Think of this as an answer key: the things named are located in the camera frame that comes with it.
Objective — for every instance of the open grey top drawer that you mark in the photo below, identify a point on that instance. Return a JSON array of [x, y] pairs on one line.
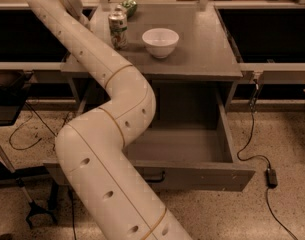
[[189, 139]]

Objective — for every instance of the black drawer handle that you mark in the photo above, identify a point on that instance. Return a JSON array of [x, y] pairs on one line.
[[158, 178]]

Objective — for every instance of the white ceramic bowl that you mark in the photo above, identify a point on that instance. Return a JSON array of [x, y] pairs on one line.
[[160, 42]]

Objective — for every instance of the black power adapter with cable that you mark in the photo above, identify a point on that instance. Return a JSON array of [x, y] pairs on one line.
[[270, 172]]

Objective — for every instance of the green soda can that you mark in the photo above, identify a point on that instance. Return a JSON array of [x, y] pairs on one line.
[[128, 7]]

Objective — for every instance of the black tripod stand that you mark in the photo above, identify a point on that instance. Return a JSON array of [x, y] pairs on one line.
[[35, 209]]

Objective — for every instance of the white green upright can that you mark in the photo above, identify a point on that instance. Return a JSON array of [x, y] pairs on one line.
[[118, 29]]

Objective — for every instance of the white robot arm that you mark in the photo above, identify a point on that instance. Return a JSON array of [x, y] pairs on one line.
[[120, 215]]

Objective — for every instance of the dark tray on stand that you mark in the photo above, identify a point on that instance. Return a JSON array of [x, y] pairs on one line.
[[14, 89]]

